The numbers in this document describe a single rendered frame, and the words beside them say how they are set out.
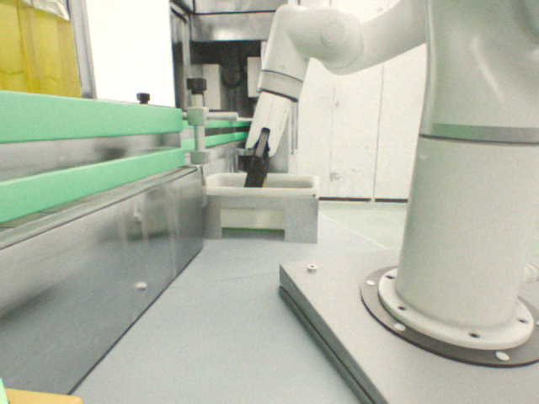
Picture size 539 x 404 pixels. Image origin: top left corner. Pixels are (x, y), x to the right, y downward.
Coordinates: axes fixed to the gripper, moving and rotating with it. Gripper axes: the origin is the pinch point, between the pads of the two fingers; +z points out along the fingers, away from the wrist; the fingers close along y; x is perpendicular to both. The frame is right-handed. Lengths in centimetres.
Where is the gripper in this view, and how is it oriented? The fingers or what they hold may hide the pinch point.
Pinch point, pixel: (255, 180)
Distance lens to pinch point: 63.0
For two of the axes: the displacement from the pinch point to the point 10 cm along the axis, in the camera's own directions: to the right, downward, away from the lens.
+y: -0.9, 2.3, -9.7
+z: -2.6, 9.3, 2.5
